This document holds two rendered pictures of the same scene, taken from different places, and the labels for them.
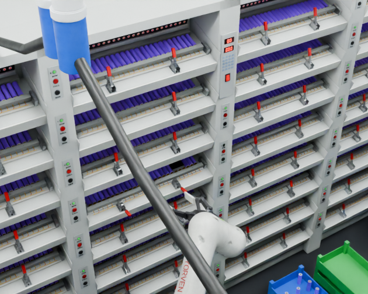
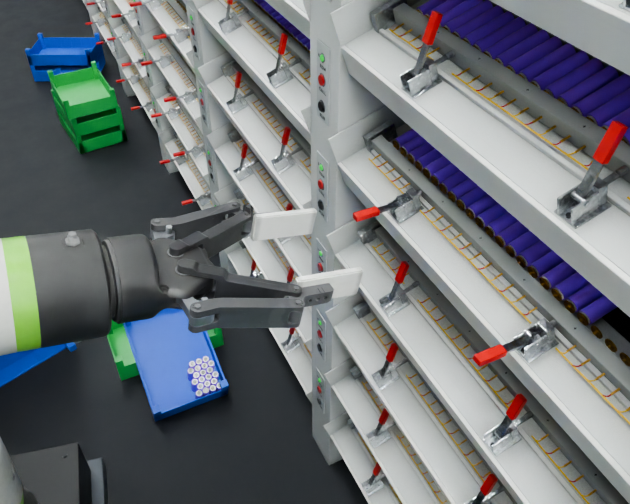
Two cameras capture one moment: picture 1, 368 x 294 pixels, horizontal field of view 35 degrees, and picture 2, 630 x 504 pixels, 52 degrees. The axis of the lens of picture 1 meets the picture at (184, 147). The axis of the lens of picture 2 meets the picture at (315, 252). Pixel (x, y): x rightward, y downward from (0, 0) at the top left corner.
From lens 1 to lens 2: 2.12 m
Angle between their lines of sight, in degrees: 72
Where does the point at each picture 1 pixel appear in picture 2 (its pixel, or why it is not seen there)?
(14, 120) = not seen: outside the picture
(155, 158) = (510, 158)
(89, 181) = (374, 45)
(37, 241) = (297, 97)
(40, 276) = (294, 180)
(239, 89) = not seen: outside the picture
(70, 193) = (322, 24)
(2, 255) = (268, 65)
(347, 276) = not seen: outside the picture
